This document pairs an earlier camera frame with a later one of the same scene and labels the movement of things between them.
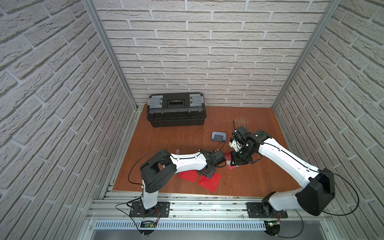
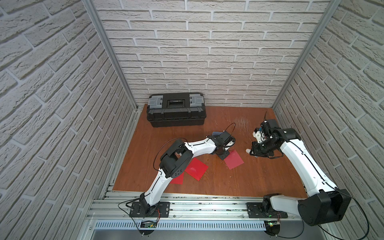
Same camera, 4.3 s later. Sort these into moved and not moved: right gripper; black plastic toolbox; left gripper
Moved: right gripper; left gripper
Not moved: black plastic toolbox
